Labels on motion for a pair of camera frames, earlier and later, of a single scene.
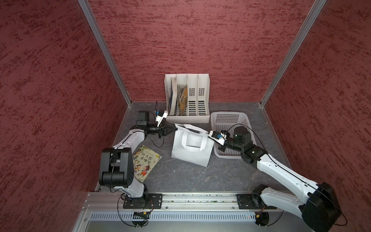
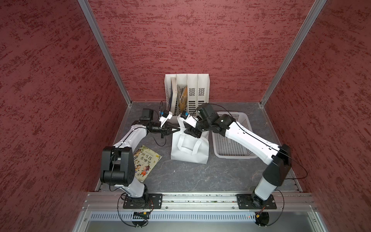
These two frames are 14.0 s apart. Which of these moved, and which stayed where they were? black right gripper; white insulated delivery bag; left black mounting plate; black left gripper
Moved: black right gripper
Stayed: black left gripper; left black mounting plate; white insulated delivery bag
